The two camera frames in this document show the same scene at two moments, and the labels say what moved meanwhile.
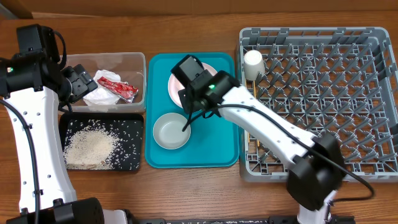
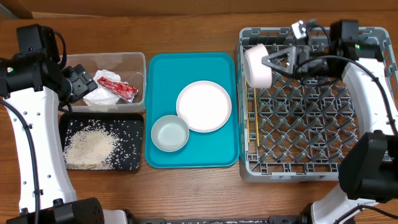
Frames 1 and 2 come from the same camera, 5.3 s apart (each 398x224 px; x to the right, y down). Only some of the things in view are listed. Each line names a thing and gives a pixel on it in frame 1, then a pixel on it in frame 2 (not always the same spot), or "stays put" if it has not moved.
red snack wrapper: (121, 89) stays put
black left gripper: (83, 82) stays put
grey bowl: (168, 130) stays put
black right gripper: (186, 108) to (291, 51)
